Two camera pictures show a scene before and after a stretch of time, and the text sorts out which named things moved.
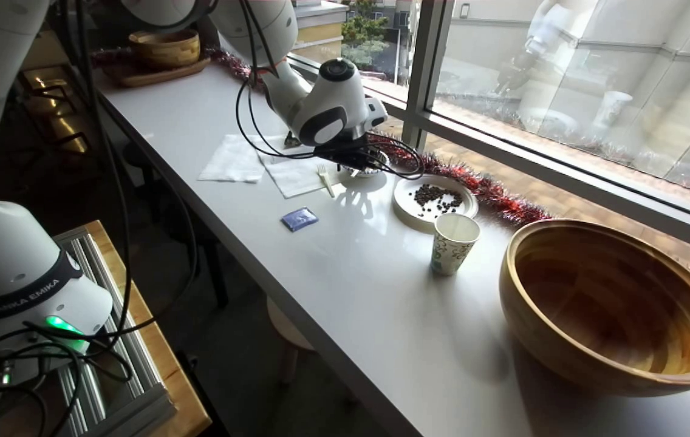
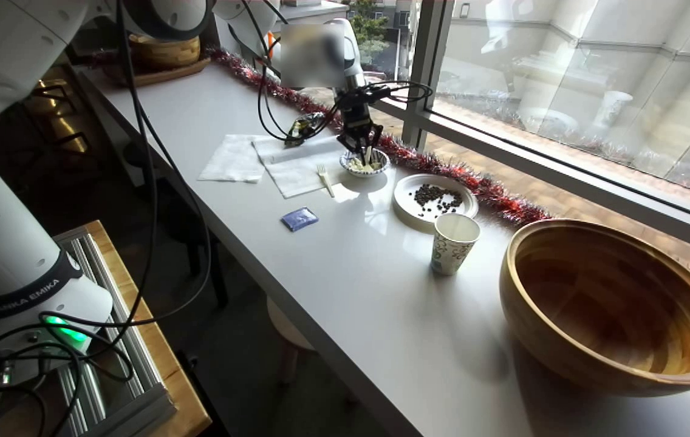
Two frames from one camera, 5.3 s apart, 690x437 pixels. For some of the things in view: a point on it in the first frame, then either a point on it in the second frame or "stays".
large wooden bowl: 614,312 stays
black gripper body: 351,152 -> 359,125
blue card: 299,216 stays
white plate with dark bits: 425,199 stays
